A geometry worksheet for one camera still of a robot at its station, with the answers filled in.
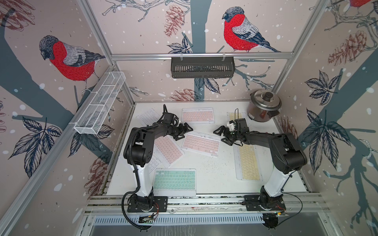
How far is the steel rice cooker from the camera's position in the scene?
97 centimetres

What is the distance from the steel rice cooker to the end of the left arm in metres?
0.48

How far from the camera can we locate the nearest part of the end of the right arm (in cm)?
78

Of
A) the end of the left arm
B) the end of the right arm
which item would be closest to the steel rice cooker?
the end of the right arm

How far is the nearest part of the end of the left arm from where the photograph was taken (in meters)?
0.85
